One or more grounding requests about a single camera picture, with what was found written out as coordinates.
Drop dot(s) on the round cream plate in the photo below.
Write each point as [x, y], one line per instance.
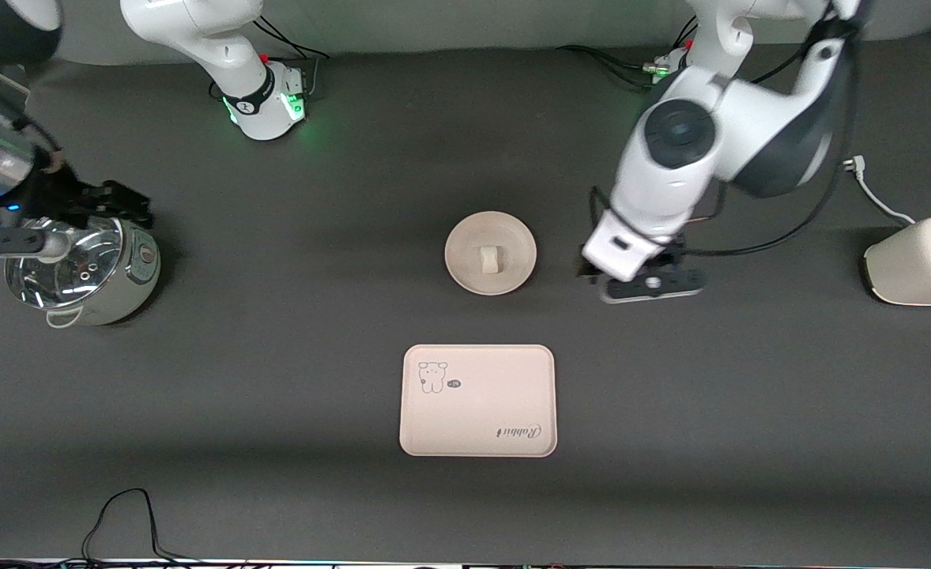
[513, 253]

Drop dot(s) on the small white steamed bun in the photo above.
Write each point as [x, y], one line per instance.
[489, 260]

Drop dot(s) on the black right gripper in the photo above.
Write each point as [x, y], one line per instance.
[61, 195]

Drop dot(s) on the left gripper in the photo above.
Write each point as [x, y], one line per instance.
[665, 257]

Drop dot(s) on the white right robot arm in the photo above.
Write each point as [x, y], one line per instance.
[220, 39]

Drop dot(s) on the cream electric cooking pot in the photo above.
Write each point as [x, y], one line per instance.
[130, 276]

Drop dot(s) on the cream rabbit print tray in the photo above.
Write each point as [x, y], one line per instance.
[481, 403]

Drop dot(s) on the dark grey table cloth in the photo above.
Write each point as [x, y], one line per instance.
[276, 371]

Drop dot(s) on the glass pot lid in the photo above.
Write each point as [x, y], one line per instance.
[62, 280]

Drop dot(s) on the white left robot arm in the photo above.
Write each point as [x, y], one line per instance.
[750, 118]

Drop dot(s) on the cream toaster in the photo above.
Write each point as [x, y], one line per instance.
[908, 273]

